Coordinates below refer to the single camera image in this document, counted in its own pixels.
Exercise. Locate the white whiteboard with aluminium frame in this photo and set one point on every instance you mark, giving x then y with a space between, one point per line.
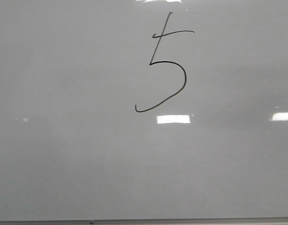
117 109

